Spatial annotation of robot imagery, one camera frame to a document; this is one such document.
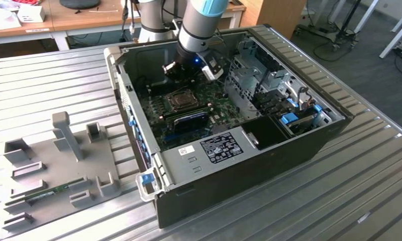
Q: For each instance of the blue bracket clip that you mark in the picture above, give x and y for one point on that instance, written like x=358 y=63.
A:
x=131 y=123

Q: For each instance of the silver power supply unit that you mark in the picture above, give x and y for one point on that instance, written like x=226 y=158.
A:
x=178 y=165

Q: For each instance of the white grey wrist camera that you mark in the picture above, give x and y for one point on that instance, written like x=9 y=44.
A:
x=214 y=67

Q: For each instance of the silver drive cage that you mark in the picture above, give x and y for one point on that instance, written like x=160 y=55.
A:
x=244 y=75

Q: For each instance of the grey parts rack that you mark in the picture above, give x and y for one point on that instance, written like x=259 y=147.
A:
x=53 y=173

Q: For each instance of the hard disk in blue carrier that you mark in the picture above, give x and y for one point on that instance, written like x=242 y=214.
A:
x=290 y=118

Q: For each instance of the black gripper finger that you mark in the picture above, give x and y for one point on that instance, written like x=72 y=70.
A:
x=170 y=69

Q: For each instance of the white plastic bag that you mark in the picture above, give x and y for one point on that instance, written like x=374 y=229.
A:
x=0 y=20

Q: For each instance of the white table frame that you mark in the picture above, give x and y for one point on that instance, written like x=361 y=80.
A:
x=400 y=37

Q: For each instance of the wooden cabinet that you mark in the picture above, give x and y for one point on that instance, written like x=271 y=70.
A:
x=281 y=15

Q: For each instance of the green RAM stick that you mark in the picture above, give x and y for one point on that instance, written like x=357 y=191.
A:
x=47 y=192

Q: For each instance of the black wheeled stand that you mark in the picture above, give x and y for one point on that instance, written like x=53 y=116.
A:
x=346 y=22

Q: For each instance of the black round cushion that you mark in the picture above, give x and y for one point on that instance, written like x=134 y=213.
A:
x=80 y=3

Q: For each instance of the blue case latch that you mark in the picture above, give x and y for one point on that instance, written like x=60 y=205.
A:
x=146 y=179

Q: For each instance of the black graphics card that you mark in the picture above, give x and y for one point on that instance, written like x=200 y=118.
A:
x=191 y=124

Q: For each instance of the wooden desk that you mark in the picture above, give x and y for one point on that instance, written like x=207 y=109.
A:
x=87 y=17

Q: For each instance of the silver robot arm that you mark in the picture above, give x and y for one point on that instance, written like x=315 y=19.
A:
x=194 y=27

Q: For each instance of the green motherboard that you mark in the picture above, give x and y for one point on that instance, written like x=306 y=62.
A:
x=220 y=110

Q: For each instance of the white cardboard box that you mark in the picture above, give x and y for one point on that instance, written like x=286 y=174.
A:
x=31 y=12

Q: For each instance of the red small items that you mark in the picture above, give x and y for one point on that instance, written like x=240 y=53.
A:
x=27 y=2

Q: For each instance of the black grey PC case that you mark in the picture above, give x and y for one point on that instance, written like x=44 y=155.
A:
x=238 y=180

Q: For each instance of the blue expansion slot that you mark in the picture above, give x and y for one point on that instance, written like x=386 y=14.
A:
x=172 y=138

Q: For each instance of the blue drive clip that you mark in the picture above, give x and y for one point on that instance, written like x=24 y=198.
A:
x=317 y=108

